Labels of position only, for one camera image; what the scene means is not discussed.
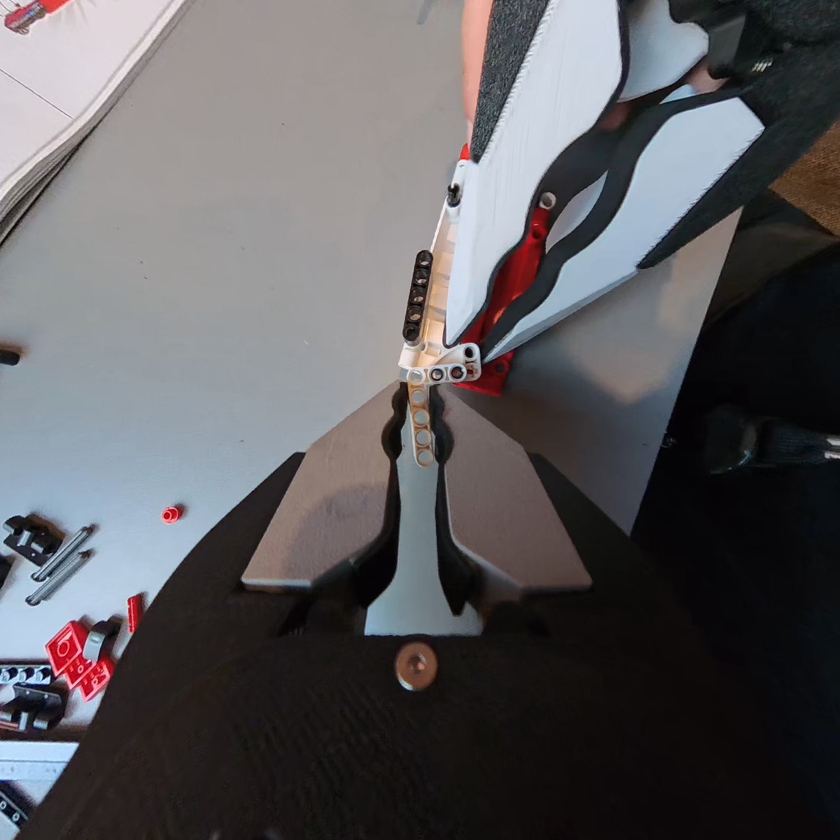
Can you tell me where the person's right hand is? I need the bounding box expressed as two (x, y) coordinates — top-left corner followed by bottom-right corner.
(459, 0), (494, 127)

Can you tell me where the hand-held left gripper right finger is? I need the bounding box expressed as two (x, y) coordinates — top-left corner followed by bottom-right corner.
(430, 387), (595, 616)

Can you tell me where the red and white brick panel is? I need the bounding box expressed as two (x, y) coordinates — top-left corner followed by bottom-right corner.
(398, 143), (555, 398)

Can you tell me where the black straight brick beam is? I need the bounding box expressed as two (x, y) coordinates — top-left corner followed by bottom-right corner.
(402, 249), (436, 342)

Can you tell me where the white L-shaped brick beam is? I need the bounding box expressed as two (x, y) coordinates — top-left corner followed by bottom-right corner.
(407, 366), (476, 468)

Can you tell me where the black strap with metal clip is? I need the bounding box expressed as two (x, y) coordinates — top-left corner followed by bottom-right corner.
(704, 406), (840, 476)

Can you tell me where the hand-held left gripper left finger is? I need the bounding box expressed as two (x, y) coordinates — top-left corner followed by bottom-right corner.
(241, 382), (409, 614)

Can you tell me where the open instruction booklet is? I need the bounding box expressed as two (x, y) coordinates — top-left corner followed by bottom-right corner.
(0, 0), (193, 232)

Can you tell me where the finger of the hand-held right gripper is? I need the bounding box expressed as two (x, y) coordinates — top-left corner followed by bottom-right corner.
(481, 84), (767, 365)
(444, 0), (632, 349)

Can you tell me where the shiny black brick connector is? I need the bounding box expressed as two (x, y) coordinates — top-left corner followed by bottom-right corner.
(3, 514), (67, 567)

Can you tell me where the black double brick connector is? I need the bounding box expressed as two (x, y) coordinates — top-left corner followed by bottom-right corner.
(0, 682), (67, 733)

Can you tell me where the grey brick axle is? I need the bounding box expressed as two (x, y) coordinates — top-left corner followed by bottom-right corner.
(25, 549), (93, 606)
(31, 524), (97, 582)

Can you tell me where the small white curved brick piece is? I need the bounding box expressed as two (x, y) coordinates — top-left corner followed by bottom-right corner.
(436, 343), (484, 382)

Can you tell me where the pile of coloured brick pieces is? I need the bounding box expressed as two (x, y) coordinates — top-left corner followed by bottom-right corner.
(0, 593), (146, 836)

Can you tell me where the person's black clothing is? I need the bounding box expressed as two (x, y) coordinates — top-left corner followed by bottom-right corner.
(631, 248), (840, 840)

